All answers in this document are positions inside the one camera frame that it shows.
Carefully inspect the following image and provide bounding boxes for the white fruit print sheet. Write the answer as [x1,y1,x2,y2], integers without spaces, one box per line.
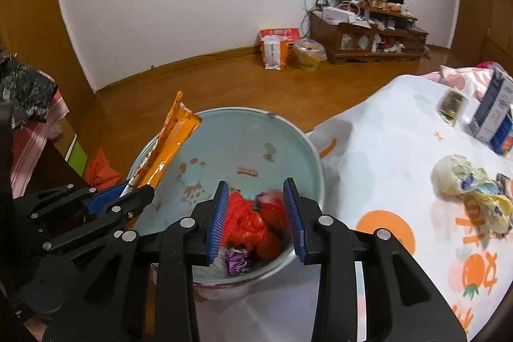
[192,74,513,342]

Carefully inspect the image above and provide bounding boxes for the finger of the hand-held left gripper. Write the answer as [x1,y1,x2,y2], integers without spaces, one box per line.
[30,187,155,251]
[24,184,131,221]

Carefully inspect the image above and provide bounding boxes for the purple wrapper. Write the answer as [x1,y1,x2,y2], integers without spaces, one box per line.
[224,247,254,277]

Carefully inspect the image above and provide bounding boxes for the yellow printed packet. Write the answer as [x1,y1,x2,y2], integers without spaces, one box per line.
[467,186,513,235]

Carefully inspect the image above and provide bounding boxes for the orange bag on floor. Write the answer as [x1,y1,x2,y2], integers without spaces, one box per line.
[83,148,122,191]

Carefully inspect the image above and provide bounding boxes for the orange cardboard box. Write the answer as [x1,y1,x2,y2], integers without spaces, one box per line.
[259,27,301,47]

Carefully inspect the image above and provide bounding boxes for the pink striped cloth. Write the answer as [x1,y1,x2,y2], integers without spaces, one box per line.
[10,85,70,199]

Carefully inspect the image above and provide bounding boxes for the teal enamel basin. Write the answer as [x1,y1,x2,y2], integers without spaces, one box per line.
[126,107,326,289]

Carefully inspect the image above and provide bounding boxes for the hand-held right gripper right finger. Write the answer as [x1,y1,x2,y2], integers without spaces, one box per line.
[282,178,467,342]

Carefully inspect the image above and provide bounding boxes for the green board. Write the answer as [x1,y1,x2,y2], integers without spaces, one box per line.
[66,135,88,177]

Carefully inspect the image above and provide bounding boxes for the wooden wardrobe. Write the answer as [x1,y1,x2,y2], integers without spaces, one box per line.
[481,0,513,67]

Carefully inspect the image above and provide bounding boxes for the pink printed blanket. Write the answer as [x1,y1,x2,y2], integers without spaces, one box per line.
[419,62,513,103]

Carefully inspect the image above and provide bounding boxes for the dark wooden furniture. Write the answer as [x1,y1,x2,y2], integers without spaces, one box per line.
[12,137,87,203]

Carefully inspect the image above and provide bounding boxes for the small dark wrapper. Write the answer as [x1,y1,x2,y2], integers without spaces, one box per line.
[495,172,513,195]

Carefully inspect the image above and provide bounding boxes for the crumpled pale wrapper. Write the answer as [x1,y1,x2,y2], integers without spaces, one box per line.
[432,154,488,197]

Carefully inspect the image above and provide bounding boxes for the yellow bucket with plastic liner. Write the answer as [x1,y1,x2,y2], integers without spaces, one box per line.
[292,38,328,72]

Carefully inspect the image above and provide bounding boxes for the wooden television cabinet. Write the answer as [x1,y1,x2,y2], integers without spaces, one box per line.
[309,3,430,65]

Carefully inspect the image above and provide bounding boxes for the wooden door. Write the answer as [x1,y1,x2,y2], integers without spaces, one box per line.
[452,0,494,55]

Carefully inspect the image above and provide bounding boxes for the black patterned cloth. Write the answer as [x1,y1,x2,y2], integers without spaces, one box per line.
[0,54,57,123]

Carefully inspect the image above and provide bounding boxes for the tall blue white carton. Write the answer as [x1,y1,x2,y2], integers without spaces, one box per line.
[468,67,513,145]

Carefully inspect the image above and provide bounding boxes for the white orange paper bag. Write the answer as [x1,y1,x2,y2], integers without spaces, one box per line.
[261,35,288,71]

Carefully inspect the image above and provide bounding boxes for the clear plastic bag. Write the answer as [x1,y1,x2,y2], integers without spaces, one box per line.
[208,255,230,279]

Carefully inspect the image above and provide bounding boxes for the red crinkled wrapper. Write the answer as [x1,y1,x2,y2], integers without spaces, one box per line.
[222,191,290,260]

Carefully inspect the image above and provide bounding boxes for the orange snack wrapper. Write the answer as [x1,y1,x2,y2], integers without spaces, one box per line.
[120,91,203,203]

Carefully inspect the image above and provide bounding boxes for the white flat box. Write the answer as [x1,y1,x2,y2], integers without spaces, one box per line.
[322,6,357,24]

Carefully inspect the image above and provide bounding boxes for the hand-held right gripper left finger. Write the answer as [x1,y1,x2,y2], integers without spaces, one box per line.
[42,180,230,342]

